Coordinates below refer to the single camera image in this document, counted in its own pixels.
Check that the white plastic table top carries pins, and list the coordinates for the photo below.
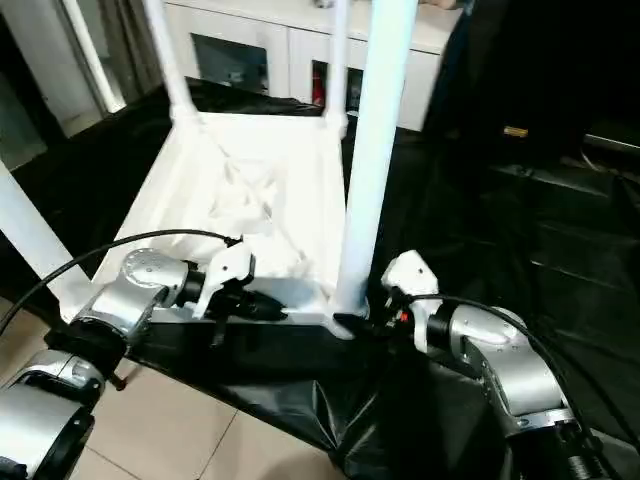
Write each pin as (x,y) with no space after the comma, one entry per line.
(175,165)

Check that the white plastic table leg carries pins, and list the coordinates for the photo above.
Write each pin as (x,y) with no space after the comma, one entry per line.
(336,60)
(30,225)
(172,65)
(375,150)

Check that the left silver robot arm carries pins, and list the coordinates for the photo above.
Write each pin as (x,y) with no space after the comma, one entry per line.
(140,280)

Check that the black shiny mat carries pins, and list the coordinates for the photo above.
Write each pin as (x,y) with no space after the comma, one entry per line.
(525,240)

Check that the small pale label tag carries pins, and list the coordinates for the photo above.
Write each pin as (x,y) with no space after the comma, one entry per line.
(516,132)

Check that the small red packet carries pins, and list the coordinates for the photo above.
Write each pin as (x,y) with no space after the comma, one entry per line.
(316,87)

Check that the white glass-door cabinet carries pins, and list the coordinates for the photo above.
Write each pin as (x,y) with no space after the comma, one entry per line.
(297,65)

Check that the grey curtain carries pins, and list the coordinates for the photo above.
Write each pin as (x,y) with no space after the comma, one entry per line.
(137,60)

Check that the long black bar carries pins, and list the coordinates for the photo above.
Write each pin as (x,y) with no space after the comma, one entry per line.
(612,142)

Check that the black backdrop cloth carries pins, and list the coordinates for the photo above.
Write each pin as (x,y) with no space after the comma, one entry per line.
(550,60)

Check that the small dark patterned object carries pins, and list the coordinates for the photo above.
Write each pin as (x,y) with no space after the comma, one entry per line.
(324,4)

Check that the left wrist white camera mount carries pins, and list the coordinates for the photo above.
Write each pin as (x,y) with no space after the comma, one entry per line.
(230,265)

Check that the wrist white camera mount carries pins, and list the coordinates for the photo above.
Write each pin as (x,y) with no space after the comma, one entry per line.
(415,272)
(230,265)

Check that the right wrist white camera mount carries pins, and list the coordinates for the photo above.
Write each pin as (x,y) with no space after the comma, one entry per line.
(415,272)

